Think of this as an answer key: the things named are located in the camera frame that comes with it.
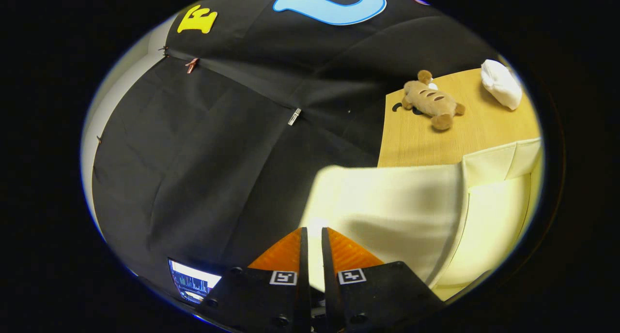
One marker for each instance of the grey fabric storage box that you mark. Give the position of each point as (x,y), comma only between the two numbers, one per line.
(387,202)

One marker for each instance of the black backdrop cloth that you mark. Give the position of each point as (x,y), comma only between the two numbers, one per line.
(193,168)

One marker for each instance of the silver cloth clip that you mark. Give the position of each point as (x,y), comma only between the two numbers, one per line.
(294,116)

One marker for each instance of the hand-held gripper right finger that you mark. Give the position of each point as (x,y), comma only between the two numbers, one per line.
(378,294)

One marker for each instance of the white plush toy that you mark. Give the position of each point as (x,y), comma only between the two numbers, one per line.
(501,83)

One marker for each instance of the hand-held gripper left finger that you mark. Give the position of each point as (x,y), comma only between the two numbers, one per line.
(261,299)

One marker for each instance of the open laptop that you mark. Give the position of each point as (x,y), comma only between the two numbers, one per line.
(193,280)

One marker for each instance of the copper cloth clip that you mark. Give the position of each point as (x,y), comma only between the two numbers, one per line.
(192,65)

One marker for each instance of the brown plush toy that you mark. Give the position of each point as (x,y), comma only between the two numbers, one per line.
(431,101)

